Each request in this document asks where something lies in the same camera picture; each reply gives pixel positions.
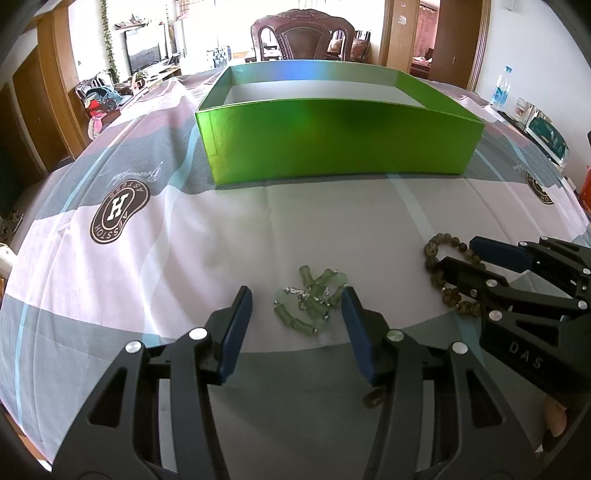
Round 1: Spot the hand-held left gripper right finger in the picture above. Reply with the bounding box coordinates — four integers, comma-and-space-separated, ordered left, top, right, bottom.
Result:
341, 286, 539, 480

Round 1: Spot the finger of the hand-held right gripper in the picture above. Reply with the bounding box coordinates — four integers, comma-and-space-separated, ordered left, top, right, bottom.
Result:
436, 257, 585, 320
469, 236, 591, 299

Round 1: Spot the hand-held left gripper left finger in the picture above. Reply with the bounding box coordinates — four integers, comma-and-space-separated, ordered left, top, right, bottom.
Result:
51, 286, 253, 480

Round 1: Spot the brown bead bracelet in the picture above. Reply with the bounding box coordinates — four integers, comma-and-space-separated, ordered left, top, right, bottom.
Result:
423, 233, 491, 320

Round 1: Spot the green tube bead bracelet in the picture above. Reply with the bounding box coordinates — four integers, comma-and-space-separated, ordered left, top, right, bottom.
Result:
273, 265, 350, 336

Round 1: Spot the green cardboard box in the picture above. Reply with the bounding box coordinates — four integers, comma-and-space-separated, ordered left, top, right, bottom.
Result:
194, 63, 485, 187

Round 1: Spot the person's right hand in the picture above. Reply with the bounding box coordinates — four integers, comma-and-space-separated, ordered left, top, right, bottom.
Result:
547, 399, 569, 437

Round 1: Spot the green framed gift box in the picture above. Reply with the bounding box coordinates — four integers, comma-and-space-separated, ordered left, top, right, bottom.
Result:
526, 115, 568, 165

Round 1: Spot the plastic water bottle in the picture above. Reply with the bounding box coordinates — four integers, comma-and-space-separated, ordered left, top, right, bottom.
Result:
490, 65, 513, 110

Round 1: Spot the pair of shoes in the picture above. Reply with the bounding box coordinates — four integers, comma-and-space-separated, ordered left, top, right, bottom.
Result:
0, 209, 25, 234

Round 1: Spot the wooden armchair with cushion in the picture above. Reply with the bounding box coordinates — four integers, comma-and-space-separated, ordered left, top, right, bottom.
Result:
326, 30, 373, 64

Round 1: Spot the wooden chair with clothes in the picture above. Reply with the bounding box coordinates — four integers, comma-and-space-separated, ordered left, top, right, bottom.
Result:
75, 73, 140, 140

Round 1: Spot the wooden television cabinet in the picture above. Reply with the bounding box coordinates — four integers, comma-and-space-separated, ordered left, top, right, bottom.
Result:
139, 62, 183, 86

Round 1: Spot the white baby fence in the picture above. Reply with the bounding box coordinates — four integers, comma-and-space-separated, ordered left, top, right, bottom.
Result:
204, 45, 232, 71

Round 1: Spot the carved dark wooden chair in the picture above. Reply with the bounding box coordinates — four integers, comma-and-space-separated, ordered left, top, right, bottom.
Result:
250, 8, 356, 64

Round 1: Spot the flat screen television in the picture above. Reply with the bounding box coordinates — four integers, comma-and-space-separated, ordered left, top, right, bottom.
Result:
125, 25, 168, 75

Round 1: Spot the green ivy garland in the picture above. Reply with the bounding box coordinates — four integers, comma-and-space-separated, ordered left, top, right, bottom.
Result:
100, 0, 119, 80

